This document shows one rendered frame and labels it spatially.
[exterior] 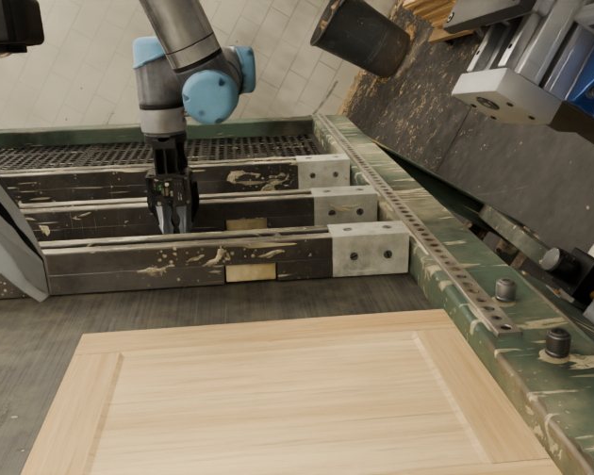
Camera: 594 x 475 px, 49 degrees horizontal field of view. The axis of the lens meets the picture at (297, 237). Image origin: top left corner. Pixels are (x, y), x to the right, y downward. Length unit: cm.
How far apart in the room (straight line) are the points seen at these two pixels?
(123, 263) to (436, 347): 49
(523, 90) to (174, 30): 46
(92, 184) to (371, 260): 76
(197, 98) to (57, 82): 513
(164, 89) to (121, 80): 489
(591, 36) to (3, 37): 73
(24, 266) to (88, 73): 562
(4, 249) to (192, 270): 67
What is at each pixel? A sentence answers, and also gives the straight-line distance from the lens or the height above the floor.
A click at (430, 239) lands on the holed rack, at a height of 88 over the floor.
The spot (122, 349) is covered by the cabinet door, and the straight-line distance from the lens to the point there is 85.
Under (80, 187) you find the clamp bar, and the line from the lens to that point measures 157.
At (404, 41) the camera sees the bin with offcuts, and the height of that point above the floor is 5.
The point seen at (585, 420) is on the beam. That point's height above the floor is 88.
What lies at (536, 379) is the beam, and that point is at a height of 89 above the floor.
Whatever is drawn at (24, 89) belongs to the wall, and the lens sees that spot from 607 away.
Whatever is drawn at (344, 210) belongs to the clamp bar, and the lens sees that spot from 126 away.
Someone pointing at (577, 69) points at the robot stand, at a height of 91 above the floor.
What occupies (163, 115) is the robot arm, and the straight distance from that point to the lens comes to 107.
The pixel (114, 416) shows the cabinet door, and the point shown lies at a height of 125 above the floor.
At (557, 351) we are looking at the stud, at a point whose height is 86.
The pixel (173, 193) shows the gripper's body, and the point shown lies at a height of 127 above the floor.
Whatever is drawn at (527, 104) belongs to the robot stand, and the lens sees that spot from 88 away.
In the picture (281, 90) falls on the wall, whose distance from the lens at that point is 602.
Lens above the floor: 133
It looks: 14 degrees down
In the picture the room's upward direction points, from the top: 64 degrees counter-clockwise
